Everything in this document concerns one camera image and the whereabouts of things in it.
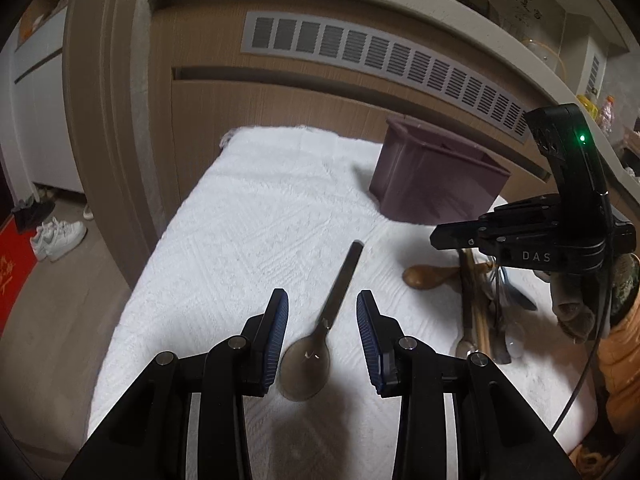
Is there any brown wooden spoon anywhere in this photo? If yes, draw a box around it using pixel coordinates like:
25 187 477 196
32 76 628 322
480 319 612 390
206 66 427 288
402 264 459 290

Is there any large steel spoon black handle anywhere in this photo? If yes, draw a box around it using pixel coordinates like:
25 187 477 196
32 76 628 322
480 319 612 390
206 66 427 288
279 240 364 402

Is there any light wooden chopstick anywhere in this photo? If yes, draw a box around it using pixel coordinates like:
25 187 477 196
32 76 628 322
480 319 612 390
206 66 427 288
468 252 492 358

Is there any small steel spoon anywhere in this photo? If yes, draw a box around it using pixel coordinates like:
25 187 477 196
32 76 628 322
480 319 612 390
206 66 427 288
456 249 476 359

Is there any orange sleeve forearm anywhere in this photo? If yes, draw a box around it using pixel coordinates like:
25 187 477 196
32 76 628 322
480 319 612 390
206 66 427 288
598 297 640 437

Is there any gloved right hand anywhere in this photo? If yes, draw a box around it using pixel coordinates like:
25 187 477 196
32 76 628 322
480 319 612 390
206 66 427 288
548 254 639 344

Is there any purple plastic utensil holder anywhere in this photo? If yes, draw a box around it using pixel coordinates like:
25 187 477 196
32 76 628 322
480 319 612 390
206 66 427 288
369 117 511 226

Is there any orange drink bottle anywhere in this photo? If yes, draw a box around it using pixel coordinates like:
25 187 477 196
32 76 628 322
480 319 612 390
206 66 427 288
597 96 615 136

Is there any grey ventilation grille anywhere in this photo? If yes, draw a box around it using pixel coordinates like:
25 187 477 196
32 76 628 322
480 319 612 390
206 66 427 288
241 11 529 143

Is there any white textured cloth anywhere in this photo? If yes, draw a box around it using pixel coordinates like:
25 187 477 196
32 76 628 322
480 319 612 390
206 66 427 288
86 126 599 480

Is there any white sneaker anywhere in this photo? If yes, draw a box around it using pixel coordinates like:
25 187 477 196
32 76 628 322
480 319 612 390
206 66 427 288
29 218 88 261

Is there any black cable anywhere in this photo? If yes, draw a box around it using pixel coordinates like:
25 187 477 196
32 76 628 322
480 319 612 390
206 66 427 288
549 259 614 436

